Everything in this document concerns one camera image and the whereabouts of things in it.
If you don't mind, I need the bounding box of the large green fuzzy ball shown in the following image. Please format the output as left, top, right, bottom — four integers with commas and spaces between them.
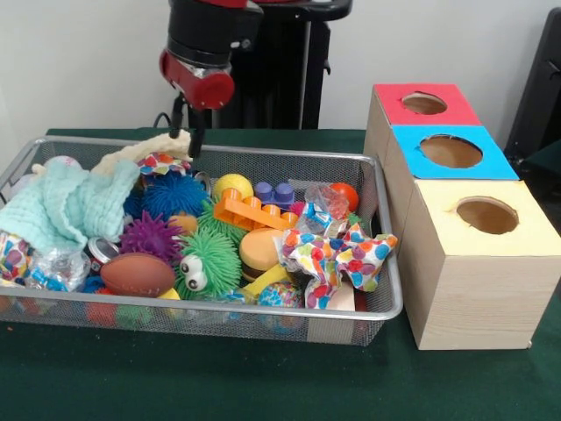
175, 206, 248, 301

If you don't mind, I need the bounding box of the purple spiky ball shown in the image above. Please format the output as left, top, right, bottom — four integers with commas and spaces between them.
120, 211, 184, 265

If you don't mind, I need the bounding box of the dark green table cloth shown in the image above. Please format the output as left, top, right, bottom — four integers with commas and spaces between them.
0, 127, 561, 421

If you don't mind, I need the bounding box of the tan hamburger toy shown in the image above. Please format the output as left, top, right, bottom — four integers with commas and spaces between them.
238, 228, 286, 283

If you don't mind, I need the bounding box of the dark blue spiky ball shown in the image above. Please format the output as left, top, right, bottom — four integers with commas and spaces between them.
142, 172, 211, 219

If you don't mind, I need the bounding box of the silver drink can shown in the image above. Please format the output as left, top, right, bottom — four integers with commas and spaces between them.
88, 237, 120, 264

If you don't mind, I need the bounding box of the mint green waffle cloth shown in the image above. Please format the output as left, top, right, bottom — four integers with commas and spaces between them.
0, 160, 142, 253

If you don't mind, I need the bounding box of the black equipment stand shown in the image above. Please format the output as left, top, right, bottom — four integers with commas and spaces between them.
507, 7, 561, 172

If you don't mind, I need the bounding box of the purple building block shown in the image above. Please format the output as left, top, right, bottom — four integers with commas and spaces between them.
254, 182, 296, 207

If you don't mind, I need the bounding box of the wooden box with three holes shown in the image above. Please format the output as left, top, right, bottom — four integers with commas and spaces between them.
364, 84, 561, 352

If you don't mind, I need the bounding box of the colourful polka dot fabric toy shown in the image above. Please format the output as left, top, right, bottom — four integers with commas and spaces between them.
0, 232, 32, 283

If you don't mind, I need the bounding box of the blue globe ball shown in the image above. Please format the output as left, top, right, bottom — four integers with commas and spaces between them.
257, 281, 304, 331

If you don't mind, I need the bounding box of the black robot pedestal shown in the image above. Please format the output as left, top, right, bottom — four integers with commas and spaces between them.
180, 0, 353, 131

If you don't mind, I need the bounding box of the clear mesh bin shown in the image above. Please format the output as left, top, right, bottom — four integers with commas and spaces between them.
0, 136, 404, 345

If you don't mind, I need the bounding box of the colourful dotted fabric strip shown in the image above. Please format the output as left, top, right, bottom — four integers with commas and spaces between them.
138, 153, 193, 178

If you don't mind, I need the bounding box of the cream yellow waffle cloth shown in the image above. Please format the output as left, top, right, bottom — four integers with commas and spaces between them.
92, 132, 192, 175

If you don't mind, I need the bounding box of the red ball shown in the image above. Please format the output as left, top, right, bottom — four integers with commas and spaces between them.
330, 182, 360, 212

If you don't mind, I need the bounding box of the colourful patchwork fabric toy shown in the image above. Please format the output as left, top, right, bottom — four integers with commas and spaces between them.
276, 223, 399, 310

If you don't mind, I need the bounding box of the brown football toy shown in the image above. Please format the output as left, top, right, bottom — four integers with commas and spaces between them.
100, 253, 176, 297

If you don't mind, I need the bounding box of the orange plastic block toy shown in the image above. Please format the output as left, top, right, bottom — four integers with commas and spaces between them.
213, 188, 299, 232

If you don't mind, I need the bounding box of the yellow tennis ball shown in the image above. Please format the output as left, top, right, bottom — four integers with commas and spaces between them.
213, 174, 254, 203

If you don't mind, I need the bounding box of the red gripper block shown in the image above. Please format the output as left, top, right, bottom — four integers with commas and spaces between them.
159, 49, 237, 159

